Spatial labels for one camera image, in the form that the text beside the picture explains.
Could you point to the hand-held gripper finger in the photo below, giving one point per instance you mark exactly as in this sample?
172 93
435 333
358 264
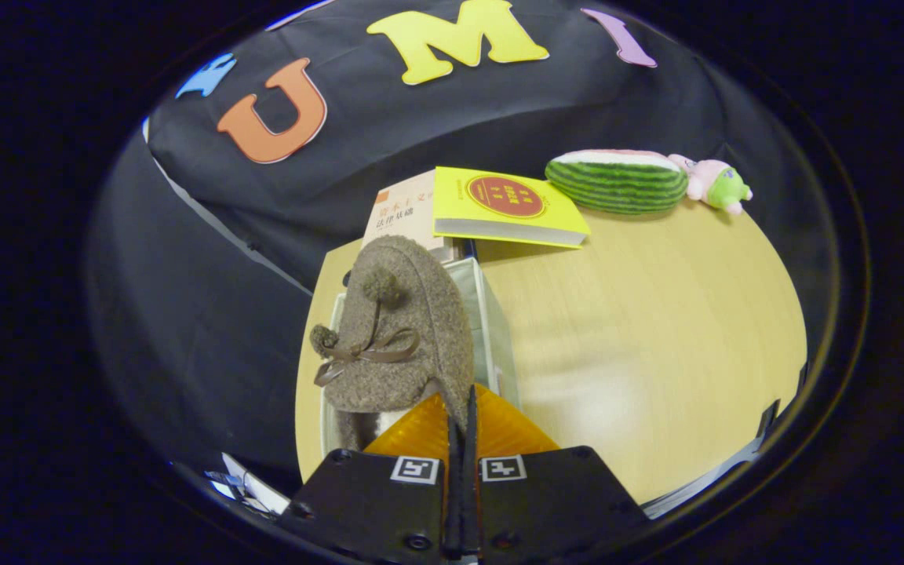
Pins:
472 502
453 502

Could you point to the cream fabric storage box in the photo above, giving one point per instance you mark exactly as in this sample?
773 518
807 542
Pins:
491 329

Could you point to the brown fuzzy shoe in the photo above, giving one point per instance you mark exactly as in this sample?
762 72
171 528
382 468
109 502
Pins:
421 329

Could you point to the blue and white printed packet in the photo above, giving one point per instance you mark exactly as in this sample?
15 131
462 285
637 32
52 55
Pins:
252 486

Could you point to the beige book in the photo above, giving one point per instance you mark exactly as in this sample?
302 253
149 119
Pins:
401 212

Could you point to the yellow book with red circle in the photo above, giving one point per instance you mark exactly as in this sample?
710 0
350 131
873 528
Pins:
452 204

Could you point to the watermelon slice plush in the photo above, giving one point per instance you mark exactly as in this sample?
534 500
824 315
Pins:
617 188

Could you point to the pink and green plush toy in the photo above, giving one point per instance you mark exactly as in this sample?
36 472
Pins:
715 184

